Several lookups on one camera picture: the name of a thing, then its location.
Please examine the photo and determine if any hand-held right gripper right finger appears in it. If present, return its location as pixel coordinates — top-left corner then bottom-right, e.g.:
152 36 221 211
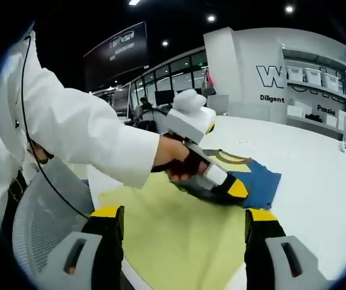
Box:
244 208 325 290

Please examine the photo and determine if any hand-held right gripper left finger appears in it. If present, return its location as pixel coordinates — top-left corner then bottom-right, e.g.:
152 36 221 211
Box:
36 205 126 290

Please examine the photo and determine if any yellow grey blue garment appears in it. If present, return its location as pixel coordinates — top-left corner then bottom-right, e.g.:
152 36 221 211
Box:
98 147 283 290

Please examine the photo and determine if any person's left hand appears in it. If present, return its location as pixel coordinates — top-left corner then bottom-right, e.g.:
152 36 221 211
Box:
152 134 211 184

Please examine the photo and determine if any black monitor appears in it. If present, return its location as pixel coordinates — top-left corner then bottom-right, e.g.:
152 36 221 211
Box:
154 89 176 106

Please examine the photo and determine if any hanging bag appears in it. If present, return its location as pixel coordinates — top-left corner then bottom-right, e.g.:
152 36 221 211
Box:
204 68 218 97

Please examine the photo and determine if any grey mesh office chair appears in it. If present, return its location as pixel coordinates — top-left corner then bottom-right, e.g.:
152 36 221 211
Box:
11 163 97 274

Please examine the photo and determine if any dark hanging sign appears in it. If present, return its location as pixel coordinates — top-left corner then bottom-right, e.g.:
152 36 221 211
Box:
83 21 149 92

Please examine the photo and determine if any row of white storage bins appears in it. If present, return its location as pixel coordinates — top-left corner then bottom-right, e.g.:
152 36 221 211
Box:
287 65 342 93

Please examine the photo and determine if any grey metal storage shelf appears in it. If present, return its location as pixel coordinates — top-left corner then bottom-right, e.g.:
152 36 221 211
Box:
281 47 346 141

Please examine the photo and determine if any person's white coat torso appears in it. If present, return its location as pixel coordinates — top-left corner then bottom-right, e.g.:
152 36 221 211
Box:
0 28 48 218

